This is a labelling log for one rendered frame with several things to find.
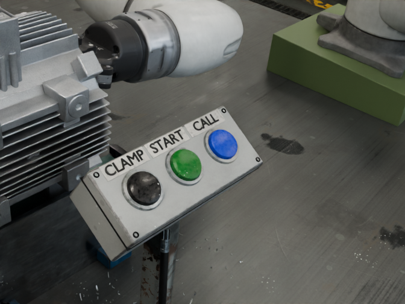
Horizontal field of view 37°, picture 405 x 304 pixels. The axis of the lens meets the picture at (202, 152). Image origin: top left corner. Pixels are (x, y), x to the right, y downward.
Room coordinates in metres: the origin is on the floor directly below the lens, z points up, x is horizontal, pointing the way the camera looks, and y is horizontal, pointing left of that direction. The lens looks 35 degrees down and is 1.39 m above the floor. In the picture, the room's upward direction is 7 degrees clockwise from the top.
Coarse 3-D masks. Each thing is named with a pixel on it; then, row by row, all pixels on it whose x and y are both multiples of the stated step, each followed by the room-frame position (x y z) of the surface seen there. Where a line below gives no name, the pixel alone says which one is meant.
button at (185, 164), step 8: (176, 152) 0.43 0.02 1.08; (184, 152) 0.43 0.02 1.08; (192, 152) 0.44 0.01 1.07; (176, 160) 0.42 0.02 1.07; (184, 160) 0.42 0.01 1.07; (192, 160) 0.43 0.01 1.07; (176, 168) 0.41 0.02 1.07; (184, 168) 0.42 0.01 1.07; (192, 168) 0.42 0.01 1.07; (200, 168) 0.43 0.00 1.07; (184, 176) 0.41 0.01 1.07; (192, 176) 0.42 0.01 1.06
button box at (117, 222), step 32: (192, 128) 0.47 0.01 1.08; (224, 128) 0.49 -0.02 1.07; (128, 160) 0.41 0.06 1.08; (160, 160) 0.42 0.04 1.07; (224, 160) 0.45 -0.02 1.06; (256, 160) 0.47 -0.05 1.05; (96, 192) 0.37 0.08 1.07; (192, 192) 0.41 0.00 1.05; (96, 224) 0.37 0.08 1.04; (128, 224) 0.36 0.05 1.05; (160, 224) 0.37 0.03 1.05
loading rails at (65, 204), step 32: (64, 192) 0.52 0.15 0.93; (32, 224) 0.48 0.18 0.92; (64, 224) 0.52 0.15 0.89; (0, 256) 0.45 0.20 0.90; (32, 256) 0.48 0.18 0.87; (64, 256) 0.51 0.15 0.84; (96, 256) 0.55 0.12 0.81; (128, 256) 0.56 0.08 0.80; (0, 288) 0.45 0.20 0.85; (32, 288) 0.48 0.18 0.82
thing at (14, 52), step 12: (0, 12) 0.53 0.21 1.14; (0, 24) 0.50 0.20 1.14; (12, 24) 0.51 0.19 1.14; (0, 36) 0.50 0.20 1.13; (12, 36) 0.51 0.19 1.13; (0, 48) 0.50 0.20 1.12; (12, 48) 0.51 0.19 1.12; (0, 60) 0.50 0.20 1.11; (12, 60) 0.51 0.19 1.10; (0, 72) 0.50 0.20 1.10; (12, 72) 0.51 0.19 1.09; (0, 84) 0.50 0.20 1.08; (12, 84) 0.51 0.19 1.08
